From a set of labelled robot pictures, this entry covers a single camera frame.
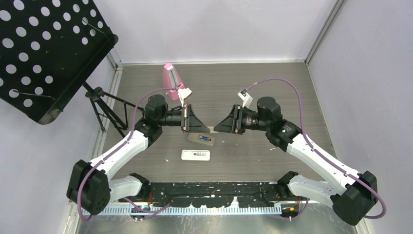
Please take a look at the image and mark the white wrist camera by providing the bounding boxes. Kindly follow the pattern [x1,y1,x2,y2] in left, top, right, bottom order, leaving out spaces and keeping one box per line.
[237,89,253,108]
[177,88,192,107]

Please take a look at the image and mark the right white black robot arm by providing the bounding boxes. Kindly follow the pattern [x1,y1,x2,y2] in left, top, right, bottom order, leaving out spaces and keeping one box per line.
[214,97,378,226]

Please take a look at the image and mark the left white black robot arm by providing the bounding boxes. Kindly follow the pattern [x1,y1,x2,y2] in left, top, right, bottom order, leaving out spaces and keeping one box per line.
[66,95,210,215]

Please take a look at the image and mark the pink metronome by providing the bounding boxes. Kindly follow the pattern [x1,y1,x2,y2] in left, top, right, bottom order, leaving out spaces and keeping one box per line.
[163,63,185,101]

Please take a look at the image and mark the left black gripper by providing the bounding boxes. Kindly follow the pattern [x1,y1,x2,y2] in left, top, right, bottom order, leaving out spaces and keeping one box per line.
[158,104,209,133]

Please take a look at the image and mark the black perforated music stand desk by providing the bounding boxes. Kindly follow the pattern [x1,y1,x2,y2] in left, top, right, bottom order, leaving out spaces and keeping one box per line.
[0,0,118,125]

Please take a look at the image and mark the black tripod stand legs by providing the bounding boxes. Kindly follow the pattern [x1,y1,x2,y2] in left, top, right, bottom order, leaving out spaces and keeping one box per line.
[83,82,144,137]

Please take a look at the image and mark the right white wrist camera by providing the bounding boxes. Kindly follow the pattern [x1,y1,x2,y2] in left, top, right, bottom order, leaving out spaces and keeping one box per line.
[237,89,253,108]

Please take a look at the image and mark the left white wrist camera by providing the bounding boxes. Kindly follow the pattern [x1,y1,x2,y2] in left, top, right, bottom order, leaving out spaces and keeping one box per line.
[177,88,192,107]

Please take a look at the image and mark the white remote control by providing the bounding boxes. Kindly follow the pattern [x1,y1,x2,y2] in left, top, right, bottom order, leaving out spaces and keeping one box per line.
[181,150,210,161]

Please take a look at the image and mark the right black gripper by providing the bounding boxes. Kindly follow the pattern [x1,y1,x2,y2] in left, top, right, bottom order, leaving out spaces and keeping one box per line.
[214,104,270,135]

